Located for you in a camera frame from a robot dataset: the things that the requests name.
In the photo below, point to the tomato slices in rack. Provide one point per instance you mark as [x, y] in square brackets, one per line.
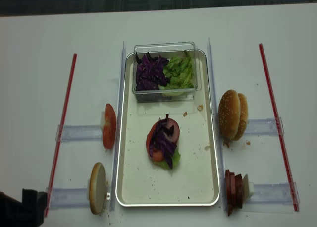
[109, 128]

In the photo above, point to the sesame bun outer half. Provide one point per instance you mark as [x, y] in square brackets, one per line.
[229, 111]

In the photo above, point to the sesame bun half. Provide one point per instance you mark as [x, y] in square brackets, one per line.
[243, 116]
[229, 111]

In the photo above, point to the sesame bun inner half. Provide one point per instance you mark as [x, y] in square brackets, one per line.
[243, 116]

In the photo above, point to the metal tray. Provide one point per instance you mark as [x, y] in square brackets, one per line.
[194, 181]

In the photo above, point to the clear rail behind bottom bun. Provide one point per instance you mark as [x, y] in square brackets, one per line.
[62, 198]

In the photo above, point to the clear rail behind tomato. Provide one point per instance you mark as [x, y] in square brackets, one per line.
[67, 133]

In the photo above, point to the red strip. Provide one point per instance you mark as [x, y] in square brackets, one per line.
[281, 138]
[62, 120]

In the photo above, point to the left red strip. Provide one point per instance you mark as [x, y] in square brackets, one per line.
[62, 120]

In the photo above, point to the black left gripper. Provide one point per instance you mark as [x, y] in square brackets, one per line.
[34, 204]

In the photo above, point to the green lettuce in container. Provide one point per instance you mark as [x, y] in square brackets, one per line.
[179, 72]

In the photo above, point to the clear rail behind buns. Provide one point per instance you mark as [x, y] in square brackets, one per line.
[269, 126]

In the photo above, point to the left clear long divider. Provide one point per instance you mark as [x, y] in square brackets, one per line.
[112, 200]

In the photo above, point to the purple cabbage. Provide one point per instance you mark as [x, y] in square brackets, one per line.
[159, 140]
[149, 72]

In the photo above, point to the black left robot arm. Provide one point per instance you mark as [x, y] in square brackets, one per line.
[10, 211]

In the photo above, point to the clear rail behind meat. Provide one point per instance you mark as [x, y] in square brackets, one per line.
[282, 193]

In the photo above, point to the right red strip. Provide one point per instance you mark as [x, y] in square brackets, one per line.
[281, 138]

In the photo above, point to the clear plastic salad container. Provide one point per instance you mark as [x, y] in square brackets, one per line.
[168, 50]

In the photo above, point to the plain bottom bun slice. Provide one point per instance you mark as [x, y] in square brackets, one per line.
[97, 188]

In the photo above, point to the white meat pusher block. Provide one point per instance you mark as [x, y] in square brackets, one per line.
[248, 189]

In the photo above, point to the white tomato pusher block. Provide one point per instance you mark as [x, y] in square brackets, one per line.
[102, 121]

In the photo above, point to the lettuce leaf on stack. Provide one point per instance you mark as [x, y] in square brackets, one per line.
[174, 160]

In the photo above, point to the purple cabbage in container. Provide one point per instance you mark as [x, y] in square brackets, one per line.
[149, 72]

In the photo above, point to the sliced meat patties stack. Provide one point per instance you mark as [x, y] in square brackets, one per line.
[234, 191]

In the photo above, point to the meat slice on stack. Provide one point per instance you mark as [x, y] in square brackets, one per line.
[173, 126]

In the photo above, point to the tomato slice on stack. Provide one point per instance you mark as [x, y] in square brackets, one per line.
[157, 153]

